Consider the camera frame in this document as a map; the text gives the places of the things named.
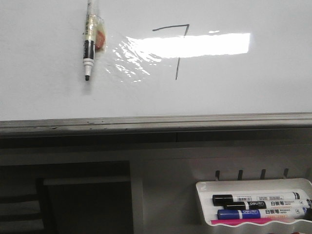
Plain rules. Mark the grey aluminium whiteboard frame rail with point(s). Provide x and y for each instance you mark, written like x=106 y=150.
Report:
x=159 y=124

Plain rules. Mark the black capped marker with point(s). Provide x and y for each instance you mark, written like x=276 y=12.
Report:
x=269 y=204
x=219 y=200

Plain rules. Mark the black whiteboard marker with tape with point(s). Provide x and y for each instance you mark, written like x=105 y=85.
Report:
x=94 y=37

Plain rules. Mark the dark square panel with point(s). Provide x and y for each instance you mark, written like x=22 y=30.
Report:
x=86 y=205

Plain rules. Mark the black capped marker middle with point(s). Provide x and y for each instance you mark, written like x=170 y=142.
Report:
x=269 y=204

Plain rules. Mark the white whiteboard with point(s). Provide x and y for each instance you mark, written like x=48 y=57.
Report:
x=162 y=58

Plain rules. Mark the blue capped whiteboard marker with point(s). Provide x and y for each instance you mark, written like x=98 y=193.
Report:
x=263 y=213

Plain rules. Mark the white plastic marker tray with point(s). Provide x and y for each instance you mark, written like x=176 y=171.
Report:
x=208 y=211

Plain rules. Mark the pink marker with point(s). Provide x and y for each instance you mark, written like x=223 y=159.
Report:
x=234 y=222

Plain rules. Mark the black capped marker upper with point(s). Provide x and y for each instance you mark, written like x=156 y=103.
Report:
x=219 y=200

